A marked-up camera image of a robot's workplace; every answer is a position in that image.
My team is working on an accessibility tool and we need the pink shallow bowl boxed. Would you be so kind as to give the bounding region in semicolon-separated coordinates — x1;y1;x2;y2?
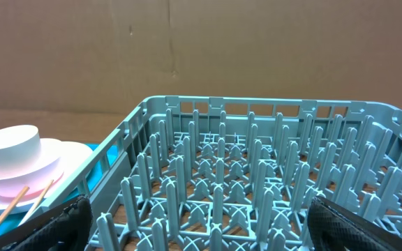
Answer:
0;138;64;197

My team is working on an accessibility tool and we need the wooden chopstick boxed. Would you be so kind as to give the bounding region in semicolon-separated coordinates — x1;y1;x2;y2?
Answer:
19;179;54;226
0;186;29;225

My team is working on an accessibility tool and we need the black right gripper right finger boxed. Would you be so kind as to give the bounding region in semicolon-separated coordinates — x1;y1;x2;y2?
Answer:
306;196;402;251

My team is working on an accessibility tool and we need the pink plate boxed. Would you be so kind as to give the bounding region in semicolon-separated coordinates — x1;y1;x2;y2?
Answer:
0;142;93;214

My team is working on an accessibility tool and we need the grey dishwasher rack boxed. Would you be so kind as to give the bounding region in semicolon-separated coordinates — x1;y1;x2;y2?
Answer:
33;96;402;250

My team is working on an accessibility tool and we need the left wooden chopstick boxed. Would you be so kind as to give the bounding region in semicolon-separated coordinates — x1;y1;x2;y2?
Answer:
0;186;29;225

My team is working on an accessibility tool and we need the white cup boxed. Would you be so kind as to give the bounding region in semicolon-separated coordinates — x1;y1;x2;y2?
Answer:
0;125;41;178

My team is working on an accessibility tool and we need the right wooden chopstick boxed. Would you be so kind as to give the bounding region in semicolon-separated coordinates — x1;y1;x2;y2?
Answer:
19;179;54;226

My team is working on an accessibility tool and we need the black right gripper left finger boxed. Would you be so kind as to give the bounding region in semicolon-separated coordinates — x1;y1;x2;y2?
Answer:
0;195;93;251

